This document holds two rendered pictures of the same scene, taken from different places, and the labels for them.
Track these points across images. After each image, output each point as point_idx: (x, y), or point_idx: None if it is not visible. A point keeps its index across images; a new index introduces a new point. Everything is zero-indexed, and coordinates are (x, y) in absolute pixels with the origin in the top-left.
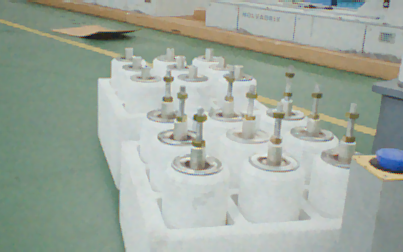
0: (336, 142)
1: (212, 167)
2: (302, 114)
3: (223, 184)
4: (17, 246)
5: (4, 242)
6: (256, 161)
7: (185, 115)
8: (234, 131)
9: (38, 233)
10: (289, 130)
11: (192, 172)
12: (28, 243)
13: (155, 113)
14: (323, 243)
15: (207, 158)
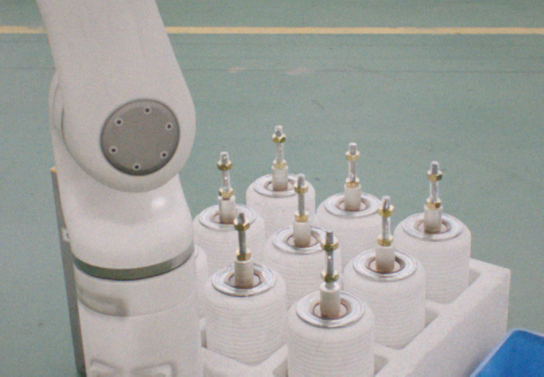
0: (206, 287)
1: (262, 186)
2: (307, 319)
3: (246, 197)
4: (513, 306)
5: (530, 302)
6: (240, 208)
7: (416, 235)
8: (322, 235)
9: (530, 324)
10: (278, 276)
11: (267, 175)
12: (512, 313)
13: (449, 222)
14: None
15: (282, 192)
